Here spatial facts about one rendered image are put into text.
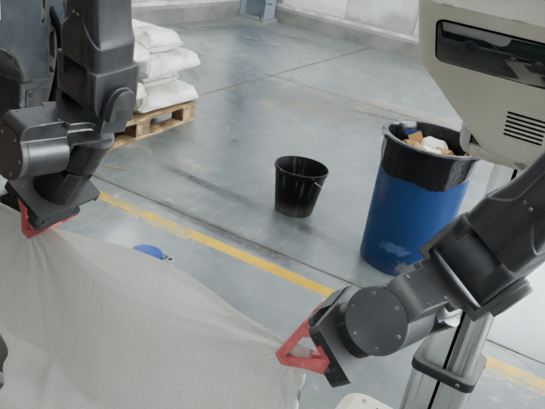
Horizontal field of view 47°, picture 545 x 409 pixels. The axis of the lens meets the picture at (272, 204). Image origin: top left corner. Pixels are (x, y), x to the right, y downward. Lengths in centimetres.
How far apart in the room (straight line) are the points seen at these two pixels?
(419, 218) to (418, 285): 237
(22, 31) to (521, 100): 72
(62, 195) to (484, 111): 64
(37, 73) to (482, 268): 68
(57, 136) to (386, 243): 240
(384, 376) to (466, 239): 187
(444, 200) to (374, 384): 94
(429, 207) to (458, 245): 231
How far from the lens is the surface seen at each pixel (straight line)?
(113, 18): 67
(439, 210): 290
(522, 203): 51
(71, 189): 78
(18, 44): 95
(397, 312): 52
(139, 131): 411
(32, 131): 68
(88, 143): 73
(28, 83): 98
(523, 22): 90
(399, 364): 250
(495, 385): 259
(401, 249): 297
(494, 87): 100
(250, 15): 944
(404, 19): 892
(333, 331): 62
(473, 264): 56
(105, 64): 68
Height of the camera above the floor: 145
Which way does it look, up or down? 25 degrees down
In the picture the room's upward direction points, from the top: 11 degrees clockwise
